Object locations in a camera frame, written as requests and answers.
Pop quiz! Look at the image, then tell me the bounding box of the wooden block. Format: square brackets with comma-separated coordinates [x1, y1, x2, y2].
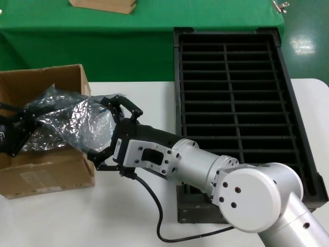
[68, 0, 136, 15]

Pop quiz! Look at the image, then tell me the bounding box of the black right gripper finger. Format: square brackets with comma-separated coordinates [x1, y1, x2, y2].
[86, 146, 121, 172]
[101, 94, 144, 125]

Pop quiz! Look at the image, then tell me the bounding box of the green tablecloth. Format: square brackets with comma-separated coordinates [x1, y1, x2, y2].
[0, 0, 286, 83]

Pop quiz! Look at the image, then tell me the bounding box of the black slotted container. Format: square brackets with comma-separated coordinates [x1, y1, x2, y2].
[173, 26, 329, 224]

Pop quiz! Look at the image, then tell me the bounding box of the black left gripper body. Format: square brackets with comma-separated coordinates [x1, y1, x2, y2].
[0, 116, 14, 154]

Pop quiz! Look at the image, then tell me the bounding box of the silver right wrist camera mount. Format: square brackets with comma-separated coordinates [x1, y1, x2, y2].
[113, 138, 178, 178]

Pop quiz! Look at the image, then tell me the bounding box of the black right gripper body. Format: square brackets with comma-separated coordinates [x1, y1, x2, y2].
[115, 118, 180, 150]

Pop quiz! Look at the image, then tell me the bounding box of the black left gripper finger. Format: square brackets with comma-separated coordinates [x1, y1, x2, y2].
[0, 102, 36, 121]
[7, 120, 33, 157]

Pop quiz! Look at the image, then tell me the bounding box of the metal binder clip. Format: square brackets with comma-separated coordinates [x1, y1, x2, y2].
[272, 0, 289, 13]

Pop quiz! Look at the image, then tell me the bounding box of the translucent antistatic bag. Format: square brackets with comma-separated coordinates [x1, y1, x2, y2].
[22, 83, 121, 155]

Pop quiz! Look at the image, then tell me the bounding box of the open brown cardboard box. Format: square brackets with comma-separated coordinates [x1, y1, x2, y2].
[0, 64, 96, 199]

